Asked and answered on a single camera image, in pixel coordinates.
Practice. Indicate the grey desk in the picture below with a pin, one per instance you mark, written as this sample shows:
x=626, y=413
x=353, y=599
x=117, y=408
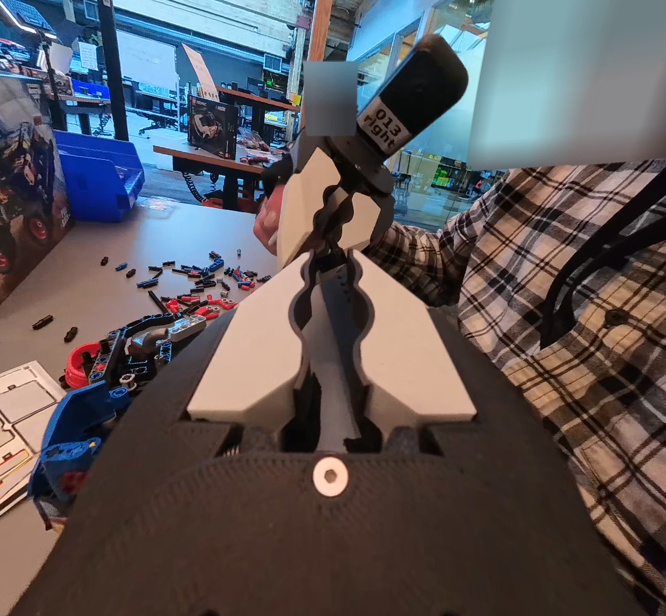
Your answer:
x=130, y=241

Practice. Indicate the wooden column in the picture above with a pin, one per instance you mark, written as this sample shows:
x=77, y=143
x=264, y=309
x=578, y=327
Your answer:
x=318, y=28

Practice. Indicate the white board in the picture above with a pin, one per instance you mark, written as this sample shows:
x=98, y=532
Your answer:
x=145, y=59

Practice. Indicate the person's right hand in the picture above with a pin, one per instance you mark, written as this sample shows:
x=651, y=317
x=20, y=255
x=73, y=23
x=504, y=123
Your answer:
x=266, y=223

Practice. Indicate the person's plaid shirt torso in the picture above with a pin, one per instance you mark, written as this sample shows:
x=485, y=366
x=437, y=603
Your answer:
x=598, y=392

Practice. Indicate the blue plastic bin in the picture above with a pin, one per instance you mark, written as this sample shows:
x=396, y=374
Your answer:
x=99, y=179

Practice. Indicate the toy truck set box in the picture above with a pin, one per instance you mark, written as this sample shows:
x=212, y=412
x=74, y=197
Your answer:
x=26, y=184

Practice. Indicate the small black toy connector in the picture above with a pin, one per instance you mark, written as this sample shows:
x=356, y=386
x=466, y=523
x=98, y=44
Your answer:
x=326, y=261

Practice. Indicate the orange top table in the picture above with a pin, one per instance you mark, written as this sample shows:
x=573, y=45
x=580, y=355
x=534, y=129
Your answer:
x=255, y=98

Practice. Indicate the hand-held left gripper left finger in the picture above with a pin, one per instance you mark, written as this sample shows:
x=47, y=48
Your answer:
x=255, y=361

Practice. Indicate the blue and black toy chassis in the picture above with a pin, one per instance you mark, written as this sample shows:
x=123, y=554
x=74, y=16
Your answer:
x=78, y=413

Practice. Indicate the colourful sticker sheet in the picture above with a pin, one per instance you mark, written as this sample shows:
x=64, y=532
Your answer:
x=26, y=397

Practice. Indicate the pile of red toy parts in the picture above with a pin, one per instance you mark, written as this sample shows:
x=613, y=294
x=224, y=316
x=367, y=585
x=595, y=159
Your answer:
x=256, y=150

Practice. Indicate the toy car set box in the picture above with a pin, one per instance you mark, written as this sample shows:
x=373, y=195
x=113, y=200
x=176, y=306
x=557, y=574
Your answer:
x=213, y=127

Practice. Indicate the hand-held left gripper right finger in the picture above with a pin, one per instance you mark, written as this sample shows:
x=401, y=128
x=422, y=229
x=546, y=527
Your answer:
x=411, y=361

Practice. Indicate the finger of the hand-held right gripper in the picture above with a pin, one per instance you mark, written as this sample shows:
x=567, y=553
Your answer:
x=361, y=220
x=299, y=210

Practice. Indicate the scatter of small toy pins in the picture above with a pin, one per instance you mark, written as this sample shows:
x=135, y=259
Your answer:
x=217, y=264

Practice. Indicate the wood-edged work table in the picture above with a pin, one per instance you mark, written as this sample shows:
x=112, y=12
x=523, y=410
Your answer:
x=208, y=154

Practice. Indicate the brown cardboard sheet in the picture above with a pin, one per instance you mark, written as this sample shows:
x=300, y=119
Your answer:
x=197, y=69

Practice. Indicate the red toy wheel rim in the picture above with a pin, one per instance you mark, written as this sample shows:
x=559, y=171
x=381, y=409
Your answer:
x=78, y=361

